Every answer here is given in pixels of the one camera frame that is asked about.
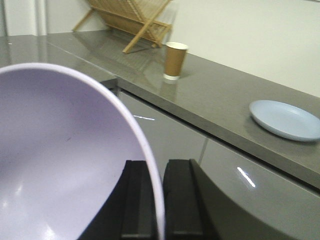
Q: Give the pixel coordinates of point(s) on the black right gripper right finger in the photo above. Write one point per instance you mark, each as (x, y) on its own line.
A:
(196, 209)

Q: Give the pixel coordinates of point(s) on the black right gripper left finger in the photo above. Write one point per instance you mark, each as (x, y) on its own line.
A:
(129, 211)

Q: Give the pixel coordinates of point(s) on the purple plastic bowl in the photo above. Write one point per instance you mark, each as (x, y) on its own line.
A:
(64, 142)

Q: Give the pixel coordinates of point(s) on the brown paper cup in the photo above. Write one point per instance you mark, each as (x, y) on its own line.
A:
(174, 59)

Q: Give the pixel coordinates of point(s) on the light blue plastic plate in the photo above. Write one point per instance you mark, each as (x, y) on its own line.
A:
(285, 120)

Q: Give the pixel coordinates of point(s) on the grey cabinet door left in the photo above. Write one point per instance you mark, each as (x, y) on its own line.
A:
(168, 138)

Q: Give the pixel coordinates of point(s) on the grey cabinet door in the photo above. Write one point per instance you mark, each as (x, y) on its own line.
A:
(168, 138)
(276, 200)

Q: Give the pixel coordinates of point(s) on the wooden dish rack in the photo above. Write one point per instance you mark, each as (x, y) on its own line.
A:
(135, 17)

